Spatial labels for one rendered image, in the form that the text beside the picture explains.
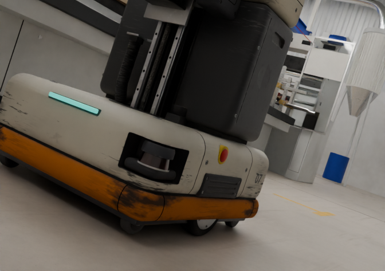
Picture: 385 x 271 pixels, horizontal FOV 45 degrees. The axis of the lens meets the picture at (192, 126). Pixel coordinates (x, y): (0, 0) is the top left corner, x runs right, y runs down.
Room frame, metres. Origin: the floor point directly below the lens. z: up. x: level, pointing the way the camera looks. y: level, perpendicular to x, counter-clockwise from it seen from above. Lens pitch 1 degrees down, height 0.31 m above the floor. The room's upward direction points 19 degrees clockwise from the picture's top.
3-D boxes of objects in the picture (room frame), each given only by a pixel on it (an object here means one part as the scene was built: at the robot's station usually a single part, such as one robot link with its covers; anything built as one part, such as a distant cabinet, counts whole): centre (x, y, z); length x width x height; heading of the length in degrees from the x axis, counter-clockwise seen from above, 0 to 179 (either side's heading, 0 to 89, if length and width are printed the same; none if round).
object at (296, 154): (6.23, -0.86, 0.95); 1.65 x 0.70 x 1.90; 59
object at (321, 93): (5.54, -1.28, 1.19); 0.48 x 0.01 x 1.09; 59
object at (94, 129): (1.45, 0.13, 0.16); 0.67 x 0.64 x 0.25; 148
